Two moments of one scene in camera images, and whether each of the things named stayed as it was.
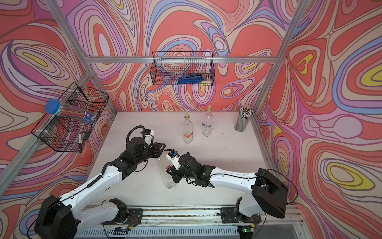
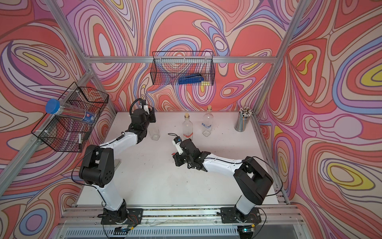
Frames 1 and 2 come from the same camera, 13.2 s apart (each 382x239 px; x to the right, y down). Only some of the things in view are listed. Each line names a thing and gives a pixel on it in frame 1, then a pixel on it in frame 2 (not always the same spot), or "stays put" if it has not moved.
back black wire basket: x=167 y=66 stays put
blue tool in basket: x=195 y=78 stays put
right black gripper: x=174 y=174 to x=176 y=157
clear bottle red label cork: x=188 y=131 stays put
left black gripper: x=155 y=147 to x=151 y=116
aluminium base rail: x=277 y=216 stays put
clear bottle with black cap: x=169 y=181 to x=154 y=133
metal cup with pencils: x=244 y=115 stays put
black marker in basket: x=80 y=145 stays put
